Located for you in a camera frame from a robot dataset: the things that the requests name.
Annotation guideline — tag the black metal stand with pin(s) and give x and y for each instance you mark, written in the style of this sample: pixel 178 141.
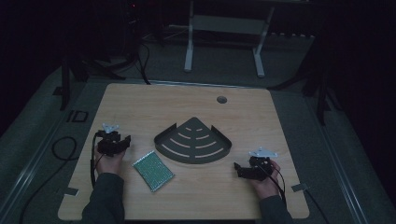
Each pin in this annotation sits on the black metal stand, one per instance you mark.
pixel 77 71
pixel 314 81

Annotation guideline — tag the green patterned card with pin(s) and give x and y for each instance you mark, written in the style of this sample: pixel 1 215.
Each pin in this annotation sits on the green patterned card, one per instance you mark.
pixel 153 170

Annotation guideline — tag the person's right hand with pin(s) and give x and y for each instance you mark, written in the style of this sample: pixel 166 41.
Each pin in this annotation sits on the person's right hand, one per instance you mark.
pixel 267 186

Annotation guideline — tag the grey tape strip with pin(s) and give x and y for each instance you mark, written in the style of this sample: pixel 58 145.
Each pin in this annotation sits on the grey tape strip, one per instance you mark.
pixel 71 191
pixel 299 187

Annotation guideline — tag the white metal desk frame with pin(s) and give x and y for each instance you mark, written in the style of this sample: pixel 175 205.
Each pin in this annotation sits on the white metal desk frame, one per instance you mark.
pixel 227 25

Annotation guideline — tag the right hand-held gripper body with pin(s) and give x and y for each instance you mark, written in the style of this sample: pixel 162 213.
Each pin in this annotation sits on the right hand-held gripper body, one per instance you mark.
pixel 261 165

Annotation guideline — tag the person's left hand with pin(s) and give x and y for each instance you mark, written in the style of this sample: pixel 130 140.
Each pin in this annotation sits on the person's left hand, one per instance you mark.
pixel 109 163

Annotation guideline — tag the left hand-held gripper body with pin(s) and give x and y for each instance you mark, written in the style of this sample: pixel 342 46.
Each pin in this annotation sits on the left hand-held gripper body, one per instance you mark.
pixel 109 143

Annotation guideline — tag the dark grey metal corner shelf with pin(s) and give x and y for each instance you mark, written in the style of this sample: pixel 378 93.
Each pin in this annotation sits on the dark grey metal corner shelf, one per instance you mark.
pixel 193 144

